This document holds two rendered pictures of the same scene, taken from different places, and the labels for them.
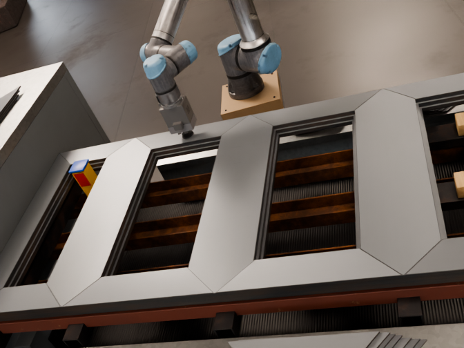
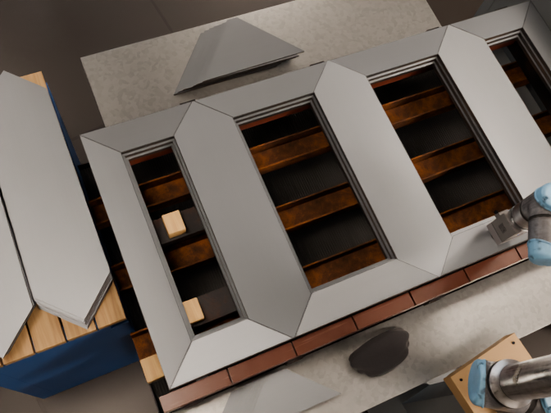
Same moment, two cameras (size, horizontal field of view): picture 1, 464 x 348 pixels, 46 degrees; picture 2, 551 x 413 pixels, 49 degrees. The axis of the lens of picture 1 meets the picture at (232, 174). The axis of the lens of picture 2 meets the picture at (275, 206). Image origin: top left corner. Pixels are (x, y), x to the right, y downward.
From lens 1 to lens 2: 177 cm
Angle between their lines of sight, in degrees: 65
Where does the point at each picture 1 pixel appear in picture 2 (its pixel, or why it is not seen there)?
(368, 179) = (254, 190)
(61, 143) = not seen: outside the picture
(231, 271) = (325, 79)
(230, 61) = not seen: hidden behind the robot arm
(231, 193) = (380, 156)
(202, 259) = (358, 84)
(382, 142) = (258, 242)
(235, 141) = (427, 229)
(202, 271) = (350, 74)
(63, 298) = (453, 30)
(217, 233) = (363, 111)
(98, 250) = (464, 74)
